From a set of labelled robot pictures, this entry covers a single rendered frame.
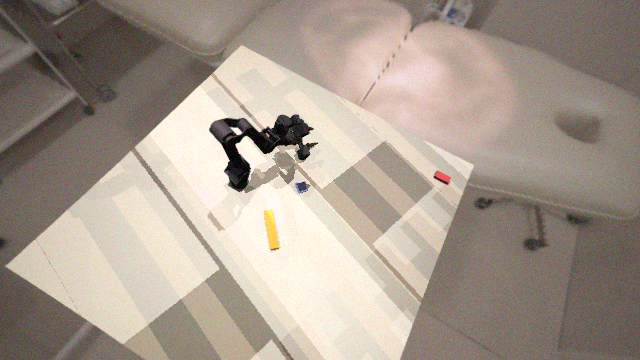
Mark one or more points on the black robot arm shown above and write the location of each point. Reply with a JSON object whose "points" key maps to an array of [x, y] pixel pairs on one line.
{"points": [[238, 169]]}

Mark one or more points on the red flat block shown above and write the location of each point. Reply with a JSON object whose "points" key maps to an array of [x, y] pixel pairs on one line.
{"points": [[442, 177]]}

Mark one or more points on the yellow bar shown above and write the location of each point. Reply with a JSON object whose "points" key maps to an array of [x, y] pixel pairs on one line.
{"points": [[272, 236]]}

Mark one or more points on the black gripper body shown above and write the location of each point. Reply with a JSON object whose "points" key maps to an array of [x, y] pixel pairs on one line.
{"points": [[303, 151]]}

